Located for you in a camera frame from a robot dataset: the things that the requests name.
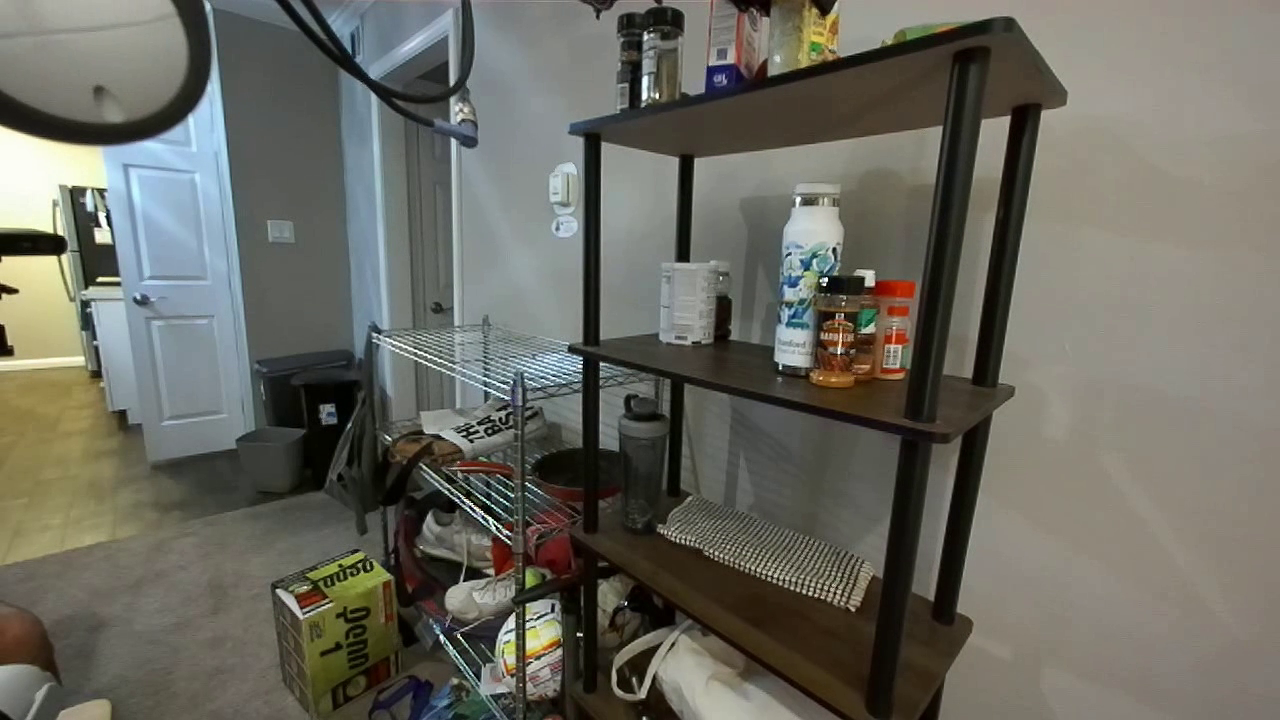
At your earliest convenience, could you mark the tall dark spice grinder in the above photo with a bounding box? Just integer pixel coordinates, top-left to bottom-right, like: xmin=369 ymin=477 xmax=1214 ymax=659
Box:
xmin=611 ymin=8 xmax=650 ymax=111

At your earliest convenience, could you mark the white blue patterned water bottle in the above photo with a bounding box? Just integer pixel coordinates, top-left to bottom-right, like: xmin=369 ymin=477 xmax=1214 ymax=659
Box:
xmin=774 ymin=181 xmax=849 ymax=381

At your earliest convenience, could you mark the brown spice jar black lid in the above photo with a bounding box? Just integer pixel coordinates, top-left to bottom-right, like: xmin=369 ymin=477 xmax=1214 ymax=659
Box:
xmin=808 ymin=271 xmax=872 ymax=391

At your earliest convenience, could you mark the orange capped spice jar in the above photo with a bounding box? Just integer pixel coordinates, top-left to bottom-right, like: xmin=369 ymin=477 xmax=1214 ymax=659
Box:
xmin=872 ymin=277 xmax=924 ymax=390

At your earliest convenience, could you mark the dark grey tumbler bottle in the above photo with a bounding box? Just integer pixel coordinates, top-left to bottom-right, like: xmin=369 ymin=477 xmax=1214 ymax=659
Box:
xmin=618 ymin=391 xmax=673 ymax=537

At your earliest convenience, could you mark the red white blue carton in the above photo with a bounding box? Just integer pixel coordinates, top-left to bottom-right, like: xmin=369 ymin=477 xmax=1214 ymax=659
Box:
xmin=702 ymin=0 xmax=778 ymax=101

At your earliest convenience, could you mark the white canister teal label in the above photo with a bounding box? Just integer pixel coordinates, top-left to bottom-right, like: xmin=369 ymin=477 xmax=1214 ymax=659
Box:
xmin=657 ymin=257 xmax=736 ymax=351

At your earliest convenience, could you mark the small white capped jar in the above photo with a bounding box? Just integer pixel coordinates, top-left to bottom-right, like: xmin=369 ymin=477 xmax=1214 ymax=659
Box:
xmin=852 ymin=264 xmax=886 ymax=381

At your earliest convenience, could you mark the grey interior door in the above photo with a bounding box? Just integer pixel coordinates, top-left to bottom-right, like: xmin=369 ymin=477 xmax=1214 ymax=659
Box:
xmin=396 ymin=35 xmax=464 ymax=413

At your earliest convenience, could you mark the black white magazine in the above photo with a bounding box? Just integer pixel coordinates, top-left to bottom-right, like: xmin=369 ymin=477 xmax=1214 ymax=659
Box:
xmin=418 ymin=397 xmax=553 ymax=461

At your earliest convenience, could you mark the black round pot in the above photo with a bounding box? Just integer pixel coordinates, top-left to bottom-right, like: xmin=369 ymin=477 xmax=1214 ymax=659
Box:
xmin=527 ymin=445 xmax=631 ymax=520

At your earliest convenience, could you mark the beige patterned cloth mat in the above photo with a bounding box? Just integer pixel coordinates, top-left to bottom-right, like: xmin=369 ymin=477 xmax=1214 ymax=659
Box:
xmin=651 ymin=492 xmax=882 ymax=617

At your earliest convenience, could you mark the red item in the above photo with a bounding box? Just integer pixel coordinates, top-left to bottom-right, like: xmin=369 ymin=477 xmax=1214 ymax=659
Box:
xmin=526 ymin=513 xmax=585 ymax=582

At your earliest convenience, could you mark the black trash bin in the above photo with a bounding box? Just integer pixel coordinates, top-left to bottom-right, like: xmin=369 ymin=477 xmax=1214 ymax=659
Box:
xmin=252 ymin=350 xmax=369 ymax=492

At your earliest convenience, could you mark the grey hanging bag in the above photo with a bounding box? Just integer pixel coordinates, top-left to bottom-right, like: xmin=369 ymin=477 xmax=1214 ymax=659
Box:
xmin=322 ymin=372 xmax=400 ymax=537

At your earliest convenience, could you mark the white shoe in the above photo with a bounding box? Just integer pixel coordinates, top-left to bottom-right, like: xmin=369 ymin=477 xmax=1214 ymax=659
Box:
xmin=442 ymin=565 xmax=559 ymax=623
xmin=413 ymin=505 xmax=519 ymax=573

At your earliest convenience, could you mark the small grey bin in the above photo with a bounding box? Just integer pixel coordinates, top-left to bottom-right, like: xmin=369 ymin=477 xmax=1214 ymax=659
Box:
xmin=236 ymin=426 xmax=312 ymax=499

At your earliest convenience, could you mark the white fabric bag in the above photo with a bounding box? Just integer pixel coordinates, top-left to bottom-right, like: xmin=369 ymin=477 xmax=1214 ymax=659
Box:
xmin=609 ymin=617 xmax=846 ymax=720

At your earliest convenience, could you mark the white yellow package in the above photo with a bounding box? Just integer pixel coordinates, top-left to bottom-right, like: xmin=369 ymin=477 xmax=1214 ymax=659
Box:
xmin=492 ymin=598 xmax=573 ymax=705

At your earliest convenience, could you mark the black framed screen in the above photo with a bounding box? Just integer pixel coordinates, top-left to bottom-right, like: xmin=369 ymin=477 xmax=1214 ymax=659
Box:
xmin=53 ymin=181 xmax=125 ymax=300

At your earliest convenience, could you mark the white dresser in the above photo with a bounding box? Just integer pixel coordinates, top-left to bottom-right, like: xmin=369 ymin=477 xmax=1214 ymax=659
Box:
xmin=77 ymin=283 xmax=143 ymax=426

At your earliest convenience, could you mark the green cardboard beverage box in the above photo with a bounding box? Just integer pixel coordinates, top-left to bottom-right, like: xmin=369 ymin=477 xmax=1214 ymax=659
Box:
xmin=270 ymin=547 xmax=405 ymax=720

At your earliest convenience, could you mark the brown rounded seat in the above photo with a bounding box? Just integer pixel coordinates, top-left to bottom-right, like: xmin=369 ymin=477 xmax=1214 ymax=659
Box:
xmin=0 ymin=598 xmax=71 ymax=720

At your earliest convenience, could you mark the white wall device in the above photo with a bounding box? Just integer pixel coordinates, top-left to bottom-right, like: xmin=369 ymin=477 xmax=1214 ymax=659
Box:
xmin=543 ymin=156 xmax=585 ymax=244

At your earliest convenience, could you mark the black frame wooden shelf unit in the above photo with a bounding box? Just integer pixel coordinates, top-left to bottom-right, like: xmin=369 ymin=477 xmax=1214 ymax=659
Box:
xmin=570 ymin=11 xmax=1074 ymax=720

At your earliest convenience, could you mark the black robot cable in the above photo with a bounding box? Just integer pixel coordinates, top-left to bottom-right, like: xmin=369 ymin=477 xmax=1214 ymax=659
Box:
xmin=0 ymin=0 xmax=483 ymax=152

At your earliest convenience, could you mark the chrome wire rack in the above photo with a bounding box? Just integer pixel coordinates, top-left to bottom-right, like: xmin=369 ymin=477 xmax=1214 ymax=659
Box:
xmin=365 ymin=317 xmax=650 ymax=720

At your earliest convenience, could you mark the black stereo camera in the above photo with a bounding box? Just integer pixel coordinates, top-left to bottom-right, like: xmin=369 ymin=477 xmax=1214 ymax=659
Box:
xmin=0 ymin=230 xmax=71 ymax=259

